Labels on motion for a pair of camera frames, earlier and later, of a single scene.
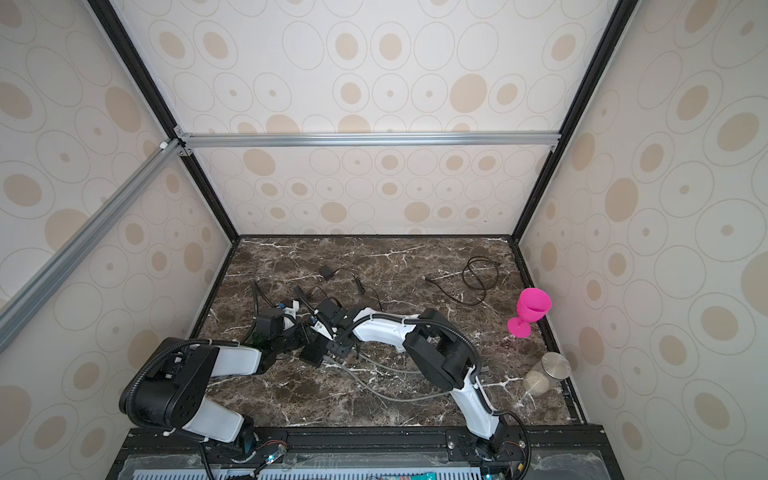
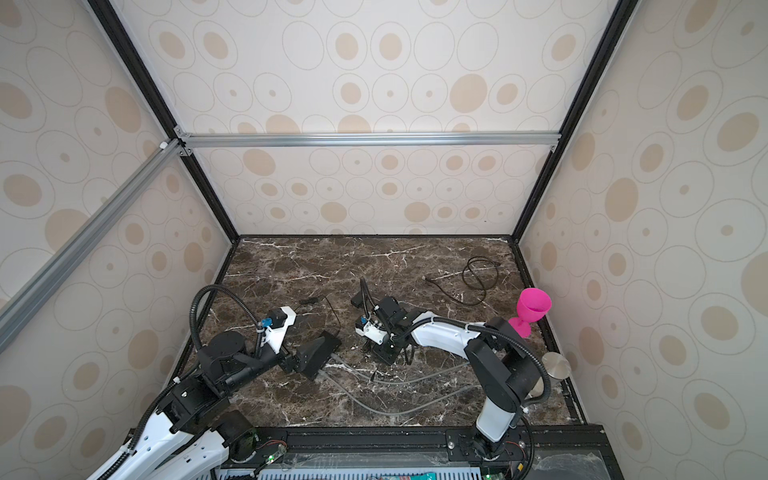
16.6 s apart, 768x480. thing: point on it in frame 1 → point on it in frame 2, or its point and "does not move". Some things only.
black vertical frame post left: [112, 22] does not move
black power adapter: [326, 272] → [357, 299]
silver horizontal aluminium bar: [328, 139] does not move
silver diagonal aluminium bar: [20, 306] does not move
